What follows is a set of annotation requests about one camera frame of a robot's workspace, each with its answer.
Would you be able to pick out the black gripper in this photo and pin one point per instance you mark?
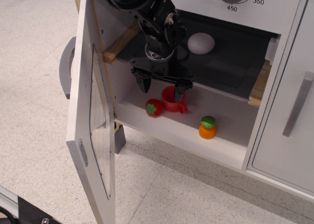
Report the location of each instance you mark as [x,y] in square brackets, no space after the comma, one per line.
[170,71]

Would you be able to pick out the white oven door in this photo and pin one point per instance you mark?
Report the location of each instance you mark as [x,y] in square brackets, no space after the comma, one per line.
[90,130]

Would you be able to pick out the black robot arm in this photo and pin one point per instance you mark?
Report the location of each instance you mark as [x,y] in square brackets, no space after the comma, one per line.
[164,32]

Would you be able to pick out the dark grey oven tray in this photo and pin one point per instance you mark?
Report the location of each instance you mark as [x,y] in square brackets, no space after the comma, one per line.
[234,64]

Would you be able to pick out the red toy cup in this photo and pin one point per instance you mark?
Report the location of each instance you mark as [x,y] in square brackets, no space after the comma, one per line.
[169,102]

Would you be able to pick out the red toy strawberry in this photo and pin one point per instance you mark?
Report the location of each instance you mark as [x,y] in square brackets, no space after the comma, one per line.
[154,107]

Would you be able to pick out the white toy egg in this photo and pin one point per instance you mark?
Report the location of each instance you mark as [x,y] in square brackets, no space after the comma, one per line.
[200,43]

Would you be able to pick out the orange toy with green top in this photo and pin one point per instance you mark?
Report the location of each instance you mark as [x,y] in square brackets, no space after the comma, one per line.
[207,128]

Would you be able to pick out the grey cabinet leg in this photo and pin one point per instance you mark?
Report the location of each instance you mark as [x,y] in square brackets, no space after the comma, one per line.
[119,140]

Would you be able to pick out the white toy kitchen cabinet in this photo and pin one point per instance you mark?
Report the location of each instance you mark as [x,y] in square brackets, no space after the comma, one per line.
[237,120]

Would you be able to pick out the white cupboard door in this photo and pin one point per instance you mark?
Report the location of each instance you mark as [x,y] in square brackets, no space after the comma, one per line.
[289,161]

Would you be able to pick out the grey oven door handle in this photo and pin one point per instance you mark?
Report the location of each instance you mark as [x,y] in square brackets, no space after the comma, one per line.
[65,66]

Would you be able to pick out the grey cupboard door handle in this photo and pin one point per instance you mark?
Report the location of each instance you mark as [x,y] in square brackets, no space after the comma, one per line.
[299,103]

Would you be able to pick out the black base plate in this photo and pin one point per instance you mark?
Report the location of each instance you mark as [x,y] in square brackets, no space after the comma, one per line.
[30,214]

